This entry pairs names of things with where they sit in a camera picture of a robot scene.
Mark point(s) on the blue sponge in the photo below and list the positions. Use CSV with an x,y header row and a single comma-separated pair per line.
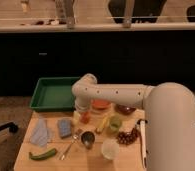
x,y
65,128

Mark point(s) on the purple bowl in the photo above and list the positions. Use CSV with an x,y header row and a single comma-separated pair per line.
x,y
124,110

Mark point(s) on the green cup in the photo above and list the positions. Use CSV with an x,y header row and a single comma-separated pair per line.
x,y
115,123

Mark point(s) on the metal spoon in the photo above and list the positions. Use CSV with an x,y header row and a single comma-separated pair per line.
x,y
64,154

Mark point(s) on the orange bowl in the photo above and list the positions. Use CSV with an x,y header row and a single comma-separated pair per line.
x,y
100,105

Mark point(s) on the green plastic tray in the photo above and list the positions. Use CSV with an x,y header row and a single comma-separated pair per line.
x,y
53,94

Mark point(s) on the white handled knife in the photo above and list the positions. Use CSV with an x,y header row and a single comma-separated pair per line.
x,y
141,123

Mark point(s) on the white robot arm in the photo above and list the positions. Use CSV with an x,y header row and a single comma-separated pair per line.
x,y
169,113

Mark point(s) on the yellow banana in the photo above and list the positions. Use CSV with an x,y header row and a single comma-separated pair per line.
x,y
102,124

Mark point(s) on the red grapes bunch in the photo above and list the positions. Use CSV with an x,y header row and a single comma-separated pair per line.
x,y
127,138

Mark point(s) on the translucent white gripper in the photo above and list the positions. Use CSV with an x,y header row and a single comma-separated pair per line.
x,y
82,105

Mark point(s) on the black office chair base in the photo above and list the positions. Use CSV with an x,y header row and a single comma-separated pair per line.
x,y
12,127

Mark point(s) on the light blue cloth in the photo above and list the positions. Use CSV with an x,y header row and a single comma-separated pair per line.
x,y
41,134

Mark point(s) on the dark metal cup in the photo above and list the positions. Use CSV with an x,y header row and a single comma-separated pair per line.
x,y
88,139

